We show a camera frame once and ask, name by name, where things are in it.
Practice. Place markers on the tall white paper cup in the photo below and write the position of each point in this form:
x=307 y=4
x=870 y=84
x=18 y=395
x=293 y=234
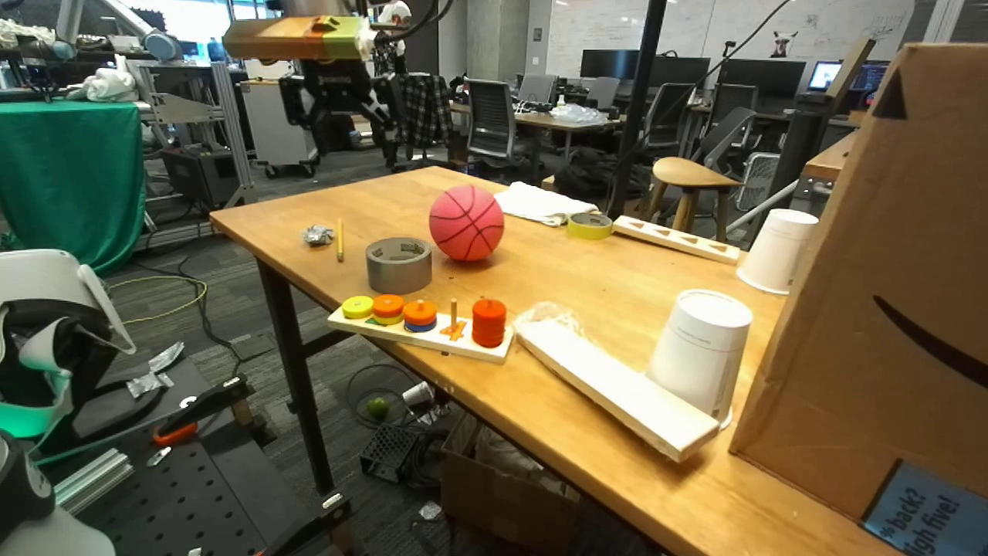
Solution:
x=698 y=351

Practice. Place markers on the white board in plastic wrap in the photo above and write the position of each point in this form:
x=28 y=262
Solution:
x=617 y=391

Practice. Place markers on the grey office chair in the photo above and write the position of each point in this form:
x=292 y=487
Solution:
x=493 y=119

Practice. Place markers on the green cloth covered table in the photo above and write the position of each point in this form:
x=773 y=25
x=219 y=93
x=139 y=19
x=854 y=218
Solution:
x=64 y=173

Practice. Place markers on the person in plaid shirt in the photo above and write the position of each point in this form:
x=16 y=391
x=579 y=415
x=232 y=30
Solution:
x=421 y=111

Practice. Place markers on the small green ball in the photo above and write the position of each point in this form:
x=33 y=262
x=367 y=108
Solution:
x=377 y=408

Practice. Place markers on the white rolling cabinet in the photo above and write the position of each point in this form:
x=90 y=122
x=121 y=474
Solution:
x=274 y=123

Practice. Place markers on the crumpled grey foil piece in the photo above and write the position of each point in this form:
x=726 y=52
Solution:
x=315 y=234

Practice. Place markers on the wide black computer monitor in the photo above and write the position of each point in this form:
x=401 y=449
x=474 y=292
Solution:
x=617 y=65

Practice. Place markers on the white black teal device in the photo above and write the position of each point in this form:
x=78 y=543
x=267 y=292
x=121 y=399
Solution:
x=40 y=308

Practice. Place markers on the white paper sheets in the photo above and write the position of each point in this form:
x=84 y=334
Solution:
x=537 y=200

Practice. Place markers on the silver hand tool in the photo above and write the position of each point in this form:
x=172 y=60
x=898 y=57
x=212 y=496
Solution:
x=154 y=372

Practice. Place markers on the black table leg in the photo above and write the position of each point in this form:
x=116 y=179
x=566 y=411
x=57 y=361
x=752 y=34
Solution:
x=293 y=372

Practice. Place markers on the round wooden stool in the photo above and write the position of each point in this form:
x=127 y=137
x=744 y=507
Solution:
x=693 y=173

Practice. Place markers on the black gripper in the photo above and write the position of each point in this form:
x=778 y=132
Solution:
x=333 y=87

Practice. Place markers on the short white paper cup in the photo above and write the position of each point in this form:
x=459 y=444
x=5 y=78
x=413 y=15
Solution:
x=777 y=251

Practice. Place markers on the grey duct tape roll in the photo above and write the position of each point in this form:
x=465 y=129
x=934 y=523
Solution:
x=397 y=270

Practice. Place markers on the black vertical pole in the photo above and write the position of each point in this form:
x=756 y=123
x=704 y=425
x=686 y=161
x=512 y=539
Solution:
x=642 y=102

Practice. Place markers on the orange mini basketball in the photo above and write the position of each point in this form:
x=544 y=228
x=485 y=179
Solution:
x=468 y=222

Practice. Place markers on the brown cardboard shipping box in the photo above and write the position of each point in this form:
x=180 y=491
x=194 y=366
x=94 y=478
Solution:
x=875 y=257

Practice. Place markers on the yellow pencil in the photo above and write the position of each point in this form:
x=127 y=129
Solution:
x=340 y=241

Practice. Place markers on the aluminium extrusion bar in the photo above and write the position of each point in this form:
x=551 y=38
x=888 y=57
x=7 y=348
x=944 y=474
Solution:
x=94 y=478

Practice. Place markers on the yellow green small bowl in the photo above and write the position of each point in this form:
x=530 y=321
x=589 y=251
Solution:
x=586 y=225

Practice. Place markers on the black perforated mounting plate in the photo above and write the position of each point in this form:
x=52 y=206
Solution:
x=205 y=496

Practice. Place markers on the cardboard box under table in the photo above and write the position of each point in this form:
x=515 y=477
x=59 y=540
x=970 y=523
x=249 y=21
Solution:
x=503 y=503

